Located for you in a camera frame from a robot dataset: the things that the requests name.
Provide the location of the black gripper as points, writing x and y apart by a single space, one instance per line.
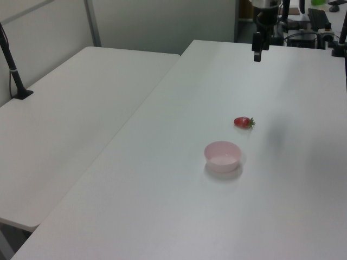
267 17

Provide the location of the red strawberry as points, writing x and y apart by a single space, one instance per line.
242 122

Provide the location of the pink plastic bowl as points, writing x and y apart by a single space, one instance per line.
222 158

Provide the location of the black electronics box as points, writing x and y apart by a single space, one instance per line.
303 39

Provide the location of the brown flat board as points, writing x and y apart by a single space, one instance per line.
292 11

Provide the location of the black keyboard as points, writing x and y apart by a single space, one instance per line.
318 17

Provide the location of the green object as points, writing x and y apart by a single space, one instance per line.
318 2

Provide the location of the black monitor stand base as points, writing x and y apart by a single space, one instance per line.
334 6

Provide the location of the white side table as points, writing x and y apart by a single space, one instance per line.
67 122

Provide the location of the black clamped camera pole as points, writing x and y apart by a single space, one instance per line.
341 40

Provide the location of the grey partition post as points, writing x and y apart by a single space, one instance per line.
92 23

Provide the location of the black camera pole with base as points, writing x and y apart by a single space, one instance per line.
12 70

